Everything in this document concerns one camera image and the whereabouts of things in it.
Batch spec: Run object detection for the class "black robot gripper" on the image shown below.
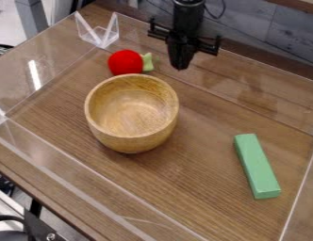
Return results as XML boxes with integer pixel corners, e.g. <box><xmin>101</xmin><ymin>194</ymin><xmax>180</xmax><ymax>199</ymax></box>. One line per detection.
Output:
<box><xmin>148</xmin><ymin>0</ymin><xmax>220</xmax><ymax>71</ymax></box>

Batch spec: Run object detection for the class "red plush fruit green leaf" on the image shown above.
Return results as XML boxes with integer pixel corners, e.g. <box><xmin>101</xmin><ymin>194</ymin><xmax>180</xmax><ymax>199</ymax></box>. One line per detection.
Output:
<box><xmin>108</xmin><ymin>49</ymin><xmax>155</xmax><ymax>75</ymax></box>

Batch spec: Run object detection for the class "round wooden bowl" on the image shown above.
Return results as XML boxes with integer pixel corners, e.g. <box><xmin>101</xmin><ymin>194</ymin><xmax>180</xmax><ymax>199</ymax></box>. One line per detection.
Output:
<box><xmin>84</xmin><ymin>73</ymin><xmax>179</xmax><ymax>153</ymax></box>

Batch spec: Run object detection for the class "grey pillar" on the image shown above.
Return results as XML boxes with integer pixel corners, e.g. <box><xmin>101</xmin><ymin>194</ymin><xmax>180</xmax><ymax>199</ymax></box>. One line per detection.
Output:
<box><xmin>14</xmin><ymin>0</ymin><xmax>50</xmax><ymax>39</ymax></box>

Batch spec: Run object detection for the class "green rectangular block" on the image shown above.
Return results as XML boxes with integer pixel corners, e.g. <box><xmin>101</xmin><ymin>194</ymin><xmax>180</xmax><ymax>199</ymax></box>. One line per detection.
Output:
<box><xmin>234</xmin><ymin>134</ymin><xmax>282</xmax><ymax>200</ymax></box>

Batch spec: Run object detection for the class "black metal stand base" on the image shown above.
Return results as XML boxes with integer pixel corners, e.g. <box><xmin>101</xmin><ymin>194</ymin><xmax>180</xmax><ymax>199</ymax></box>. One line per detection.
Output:
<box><xmin>0</xmin><ymin>201</ymin><xmax>70</xmax><ymax>241</ymax></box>

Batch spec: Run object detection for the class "clear acrylic corner bracket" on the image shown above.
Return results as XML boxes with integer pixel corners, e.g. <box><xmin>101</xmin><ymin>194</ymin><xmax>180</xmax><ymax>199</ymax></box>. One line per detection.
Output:
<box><xmin>74</xmin><ymin>11</ymin><xmax>119</xmax><ymax>49</ymax></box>

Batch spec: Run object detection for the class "clear acrylic tray enclosure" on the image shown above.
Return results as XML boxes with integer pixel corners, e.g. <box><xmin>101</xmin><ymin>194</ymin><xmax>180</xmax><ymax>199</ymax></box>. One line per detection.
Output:
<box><xmin>0</xmin><ymin>17</ymin><xmax>313</xmax><ymax>241</ymax></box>

